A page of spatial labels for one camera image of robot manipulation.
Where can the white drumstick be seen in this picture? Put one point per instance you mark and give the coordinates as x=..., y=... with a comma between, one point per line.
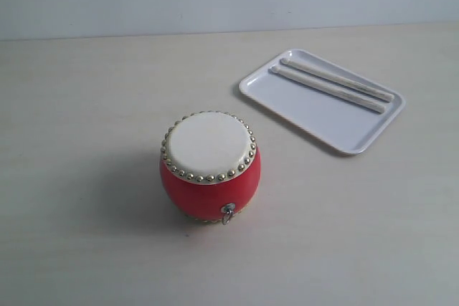
x=329, y=88
x=338, y=79

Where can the small red drum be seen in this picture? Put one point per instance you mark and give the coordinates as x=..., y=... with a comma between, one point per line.
x=210, y=165

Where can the white plastic tray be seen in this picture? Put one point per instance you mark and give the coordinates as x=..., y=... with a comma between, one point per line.
x=346, y=127

